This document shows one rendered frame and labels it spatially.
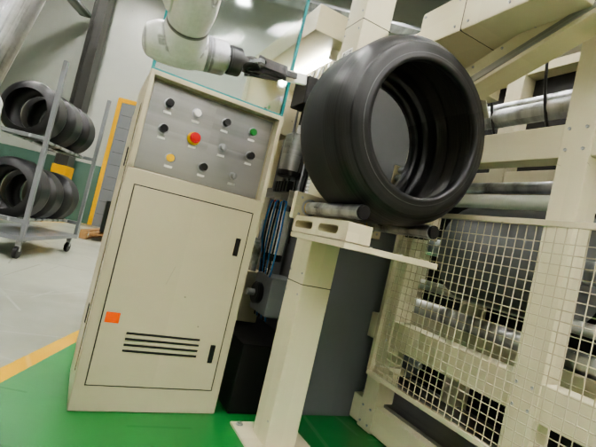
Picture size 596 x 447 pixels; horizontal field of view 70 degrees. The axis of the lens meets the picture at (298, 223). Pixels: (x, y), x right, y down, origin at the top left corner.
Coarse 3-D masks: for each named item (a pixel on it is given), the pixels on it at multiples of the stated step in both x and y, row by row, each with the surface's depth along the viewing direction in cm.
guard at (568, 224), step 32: (544, 224) 124; (576, 224) 116; (512, 256) 131; (576, 256) 115; (544, 288) 120; (384, 320) 176; (416, 352) 157; (576, 352) 109; (384, 384) 166; (448, 384) 142; (512, 384) 123
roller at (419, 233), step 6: (378, 228) 159; (384, 228) 156; (390, 228) 152; (396, 228) 149; (402, 228) 147; (408, 228) 144; (414, 228) 141; (420, 228) 139; (426, 228) 137; (432, 228) 136; (402, 234) 148; (408, 234) 145; (414, 234) 142; (420, 234) 139; (426, 234) 136; (432, 234) 136; (438, 234) 137
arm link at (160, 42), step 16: (144, 32) 102; (160, 32) 101; (176, 32) 99; (208, 32) 103; (144, 48) 103; (160, 48) 102; (176, 48) 102; (192, 48) 103; (208, 48) 107; (176, 64) 106; (192, 64) 107
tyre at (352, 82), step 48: (384, 48) 123; (432, 48) 128; (336, 96) 121; (432, 96) 157; (336, 144) 121; (432, 144) 164; (480, 144) 140; (336, 192) 133; (384, 192) 124; (432, 192) 156
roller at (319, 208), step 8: (304, 208) 153; (312, 208) 147; (320, 208) 142; (328, 208) 138; (336, 208) 133; (344, 208) 129; (352, 208) 126; (360, 208) 123; (368, 208) 124; (336, 216) 136; (344, 216) 131; (352, 216) 126; (360, 216) 123; (368, 216) 124
